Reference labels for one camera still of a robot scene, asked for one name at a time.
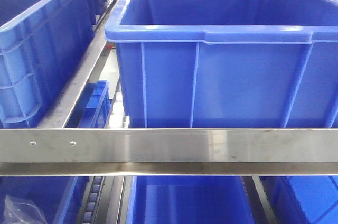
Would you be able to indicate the blue bin upper centre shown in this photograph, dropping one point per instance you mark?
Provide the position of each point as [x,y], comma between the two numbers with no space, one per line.
[227,63]

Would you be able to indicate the blue bin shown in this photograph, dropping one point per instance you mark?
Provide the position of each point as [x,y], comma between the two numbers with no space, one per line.
[227,63]
[188,199]
[302,199]
[59,198]
[42,42]

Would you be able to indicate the blue bin lower centre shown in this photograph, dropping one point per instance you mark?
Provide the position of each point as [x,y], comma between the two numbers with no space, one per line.
[188,199]

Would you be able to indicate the steel rack crossbar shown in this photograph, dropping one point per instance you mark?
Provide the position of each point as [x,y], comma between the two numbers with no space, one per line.
[63,152]

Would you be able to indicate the blue bin upper left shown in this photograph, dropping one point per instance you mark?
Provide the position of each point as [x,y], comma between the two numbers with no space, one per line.
[42,42]

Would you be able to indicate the blue bin lower left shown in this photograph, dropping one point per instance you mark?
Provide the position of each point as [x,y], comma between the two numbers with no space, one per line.
[59,198]

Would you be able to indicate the blue bin lower right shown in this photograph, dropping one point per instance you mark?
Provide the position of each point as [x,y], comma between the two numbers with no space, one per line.
[302,199]

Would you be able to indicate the clear plastic bag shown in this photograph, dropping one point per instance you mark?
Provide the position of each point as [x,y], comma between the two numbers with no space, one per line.
[21,211]

